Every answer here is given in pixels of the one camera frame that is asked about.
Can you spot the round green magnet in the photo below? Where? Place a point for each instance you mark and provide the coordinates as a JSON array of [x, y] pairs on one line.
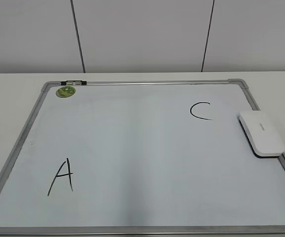
[[65, 92]]

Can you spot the white board eraser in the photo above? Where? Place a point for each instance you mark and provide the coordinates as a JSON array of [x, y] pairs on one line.
[[262, 134]]

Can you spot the grey framed whiteboard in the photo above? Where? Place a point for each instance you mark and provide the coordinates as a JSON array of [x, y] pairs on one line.
[[165, 158]]

